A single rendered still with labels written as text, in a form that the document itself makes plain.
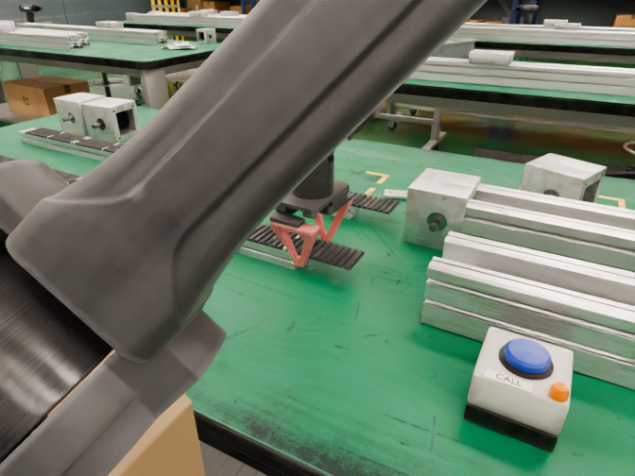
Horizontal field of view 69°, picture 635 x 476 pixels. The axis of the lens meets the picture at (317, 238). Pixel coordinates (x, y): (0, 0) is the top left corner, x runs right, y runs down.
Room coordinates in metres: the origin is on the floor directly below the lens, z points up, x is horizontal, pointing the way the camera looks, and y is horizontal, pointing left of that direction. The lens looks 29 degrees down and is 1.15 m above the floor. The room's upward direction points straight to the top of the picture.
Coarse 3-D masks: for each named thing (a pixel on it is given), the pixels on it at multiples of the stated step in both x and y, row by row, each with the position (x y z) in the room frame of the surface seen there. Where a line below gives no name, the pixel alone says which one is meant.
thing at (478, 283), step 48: (480, 240) 0.51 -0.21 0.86; (432, 288) 0.45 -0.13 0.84; (480, 288) 0.42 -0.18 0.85; (528, 288) 0.41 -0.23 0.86; (576, 288) 0.44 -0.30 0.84; (624, 288) 0.42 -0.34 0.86; (480, 336) 0.42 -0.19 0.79; (528, 336) 0.39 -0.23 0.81; (576, 336) 0.37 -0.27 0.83; (624, 336) 0.35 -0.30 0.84; (624, 384) 0.35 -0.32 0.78
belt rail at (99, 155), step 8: (32, 128) 1.22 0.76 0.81; (24, 136) 1.19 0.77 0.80; (32, 136) 1.17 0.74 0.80; (40, 144) 1.16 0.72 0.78; (48, 144) 1.14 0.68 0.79; (56, 144) 1.14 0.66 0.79; (64, 144) 1.11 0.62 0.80; (72, 144) 1.10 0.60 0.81; (72, 152) 1.10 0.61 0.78; (80, 152) 1.08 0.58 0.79; (88, 152) 1.08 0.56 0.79; (96, 152) 1.05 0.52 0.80; (104, 152) 1.04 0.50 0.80; (104, 160) 1.04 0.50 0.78; (352, 208) 0.75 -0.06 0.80; (344, 216) 0.74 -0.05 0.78
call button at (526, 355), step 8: (512, 344) 0.33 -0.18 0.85; (520, 344) 0.33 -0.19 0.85; (528, 344) 0.33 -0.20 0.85; (536, 344) 0.33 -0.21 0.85; (504, 352) 0.33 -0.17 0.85; (512, 352) 0.32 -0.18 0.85; (520, 352) 0.32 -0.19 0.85; (528, 352) 0.32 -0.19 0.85; (536, 352) 0.32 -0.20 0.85; (544, 352) 0.32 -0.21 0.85; (512, 360) 0.31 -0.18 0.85; (520, 360) 0.31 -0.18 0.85; (528, 360) 0.31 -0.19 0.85; (536, 360) 0.31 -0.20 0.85; (544, 360) 0.31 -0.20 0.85; (520, 368) 0.31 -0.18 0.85; (528, 368) 0.30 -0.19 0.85; (536, 368) 0.30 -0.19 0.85; (544, 368) 0.30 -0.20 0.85
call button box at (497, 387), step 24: (504, 336) 0.36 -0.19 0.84; (480, 360) 0.32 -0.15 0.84; (504, 360) 0.32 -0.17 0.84; (552, 360) 0.32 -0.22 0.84; (480, 384) 0.30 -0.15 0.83; (504, 384) 0.29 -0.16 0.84; (528, 384) 0.29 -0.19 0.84; (480, 408) 0.30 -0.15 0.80; (504, 408) 0.29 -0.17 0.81; (528, 408) 0.28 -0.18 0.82; (552, 408) 0.27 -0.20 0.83; (504, 432) 0.29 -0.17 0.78; (528, 432) 0.28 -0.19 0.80; (552, 432) 0.27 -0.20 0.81
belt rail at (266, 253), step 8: (240, 248) 0.62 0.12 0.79; (248, 248) 0.62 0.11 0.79; (256, 248) 0.60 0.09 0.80; (264, 248) 0.60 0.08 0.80; (272, 248) 0.59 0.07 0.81; (256, 256) 0.60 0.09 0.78; (264, 256) 0.60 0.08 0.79; (272, 256) 0.59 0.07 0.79; (280, 256) 0.59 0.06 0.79; (288, 256) 0.58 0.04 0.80; (280, 264) 0.58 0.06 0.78; (288, 264) 0.58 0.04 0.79
